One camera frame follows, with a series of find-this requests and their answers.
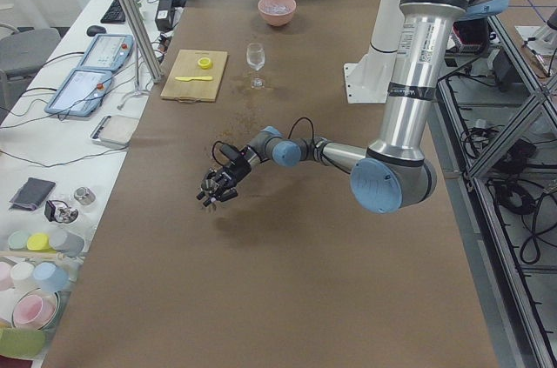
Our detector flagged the grey office chair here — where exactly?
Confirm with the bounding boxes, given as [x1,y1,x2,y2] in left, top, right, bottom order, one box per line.
[1,23,61,96]

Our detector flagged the black keyboard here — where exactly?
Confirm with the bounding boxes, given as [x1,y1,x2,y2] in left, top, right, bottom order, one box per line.
[100,0,146,24]

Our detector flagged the small steel cup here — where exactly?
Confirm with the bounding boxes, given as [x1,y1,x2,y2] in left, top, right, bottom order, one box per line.
[73,186,96,206]

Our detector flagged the bamboo cutting board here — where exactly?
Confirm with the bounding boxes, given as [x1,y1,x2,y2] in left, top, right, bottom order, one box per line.
[160,50,228,102]

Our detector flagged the yellow cup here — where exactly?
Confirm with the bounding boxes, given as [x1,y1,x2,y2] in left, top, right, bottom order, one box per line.
[26,232,52,252]

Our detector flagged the lower blue teach pendant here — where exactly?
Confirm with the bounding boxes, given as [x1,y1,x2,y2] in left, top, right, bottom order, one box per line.
[44,68,113,118]

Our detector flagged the clear ice cubes pile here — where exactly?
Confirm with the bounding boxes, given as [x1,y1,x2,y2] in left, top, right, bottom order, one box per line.
[260,0,291,16]

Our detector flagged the green cup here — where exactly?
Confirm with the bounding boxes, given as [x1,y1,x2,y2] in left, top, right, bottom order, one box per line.
[1,328,47,359]

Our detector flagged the pink cup on plate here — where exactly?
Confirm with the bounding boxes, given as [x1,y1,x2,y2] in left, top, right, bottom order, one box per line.
[12,293,58,330]

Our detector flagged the black power adapter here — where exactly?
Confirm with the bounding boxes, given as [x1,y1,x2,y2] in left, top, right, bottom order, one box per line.
[155,0,175,32]

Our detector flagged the blue teach pendant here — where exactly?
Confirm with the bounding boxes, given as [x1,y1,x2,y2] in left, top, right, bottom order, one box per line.
[78,33,134,72]
[44,68,113,118]

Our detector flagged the upper blue teach pendant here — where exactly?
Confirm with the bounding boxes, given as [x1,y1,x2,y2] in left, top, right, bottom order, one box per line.
[78,33,134,72]

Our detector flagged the grey folded cloth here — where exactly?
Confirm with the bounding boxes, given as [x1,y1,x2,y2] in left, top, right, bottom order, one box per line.
[10,177,56,211]

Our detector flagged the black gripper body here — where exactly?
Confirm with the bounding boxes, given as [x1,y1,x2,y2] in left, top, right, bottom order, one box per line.
[216,157,252,188]

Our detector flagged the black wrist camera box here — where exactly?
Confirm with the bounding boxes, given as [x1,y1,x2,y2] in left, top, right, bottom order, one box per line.
[219,144,245,164]

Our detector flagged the black computer mouse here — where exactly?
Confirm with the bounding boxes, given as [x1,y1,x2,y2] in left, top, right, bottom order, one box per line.
[86,25,106,37]

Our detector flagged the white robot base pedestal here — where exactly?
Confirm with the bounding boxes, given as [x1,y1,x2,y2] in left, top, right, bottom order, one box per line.
[344,0,404,104]

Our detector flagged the white metal tray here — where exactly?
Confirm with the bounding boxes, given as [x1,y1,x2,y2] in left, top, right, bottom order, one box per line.
[90,115,138,149]

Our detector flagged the steel double jigger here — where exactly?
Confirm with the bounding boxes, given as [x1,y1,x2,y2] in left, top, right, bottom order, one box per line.
[203,179,218,212]

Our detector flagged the yellow lemon slice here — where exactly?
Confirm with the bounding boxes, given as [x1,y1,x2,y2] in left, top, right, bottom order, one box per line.
[197,57,213,70]

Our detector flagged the light blue cup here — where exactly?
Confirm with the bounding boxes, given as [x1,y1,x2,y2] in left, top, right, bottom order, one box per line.
[32,262,69,293]

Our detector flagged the clear wine glass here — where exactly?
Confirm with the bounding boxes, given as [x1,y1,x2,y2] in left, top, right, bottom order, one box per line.
[246,43,265,89]

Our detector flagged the aluminium frame post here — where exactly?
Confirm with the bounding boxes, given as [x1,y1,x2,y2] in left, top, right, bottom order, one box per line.
[118,0,163,84]

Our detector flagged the pink bowl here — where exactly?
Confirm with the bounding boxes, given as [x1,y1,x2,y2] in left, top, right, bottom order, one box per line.
[258,0,297,27]

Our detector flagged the yellow plastic knife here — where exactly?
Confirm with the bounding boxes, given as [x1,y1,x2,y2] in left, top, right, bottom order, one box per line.
[174,76,213,82]

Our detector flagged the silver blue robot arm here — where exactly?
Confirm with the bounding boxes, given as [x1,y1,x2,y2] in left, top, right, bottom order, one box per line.
[197,0,510,213]

